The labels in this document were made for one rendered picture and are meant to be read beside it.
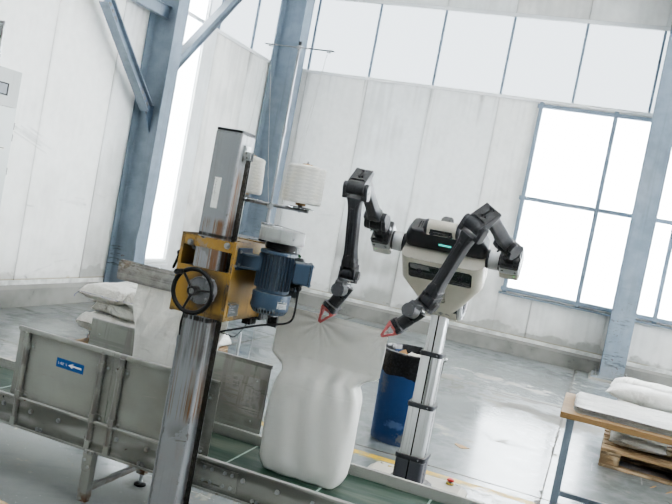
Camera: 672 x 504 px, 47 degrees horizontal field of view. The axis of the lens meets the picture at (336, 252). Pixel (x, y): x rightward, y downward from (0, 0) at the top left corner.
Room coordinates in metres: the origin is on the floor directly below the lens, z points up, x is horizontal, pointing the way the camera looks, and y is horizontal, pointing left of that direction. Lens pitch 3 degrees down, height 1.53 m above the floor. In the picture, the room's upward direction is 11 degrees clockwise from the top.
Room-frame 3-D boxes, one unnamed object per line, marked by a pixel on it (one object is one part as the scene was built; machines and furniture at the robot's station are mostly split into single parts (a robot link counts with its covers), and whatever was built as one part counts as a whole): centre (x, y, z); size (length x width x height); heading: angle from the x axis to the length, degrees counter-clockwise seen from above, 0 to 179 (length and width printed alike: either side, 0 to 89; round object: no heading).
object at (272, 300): (3.00, 0.22, 1.21); 0.15 x 0.15 x 0.25
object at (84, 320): (6.21, 1.63, 0.32); 0.67 x 0.42 x 0.14; 165
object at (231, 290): (3.11, 0.44, 1.18); 0.34 x 0.25 x 0.31; 161
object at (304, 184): (3.15, 0.18, 1.61); 0.17 x 0.17 x 0.17
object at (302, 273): (3.02, 0.11, 1.25); 0.10 x 0.08 x 0.12; 6
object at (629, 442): (6.07, -2.64, 0.20); 0.66 x 0.42 x 0.13; 158
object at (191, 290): (2.85, 0.50, 1.13); 0.18 x 0.11 x 0.18; 71
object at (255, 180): (3.23, 0.42, 1.61); 0.15 x 0.14 x 0.17; 71
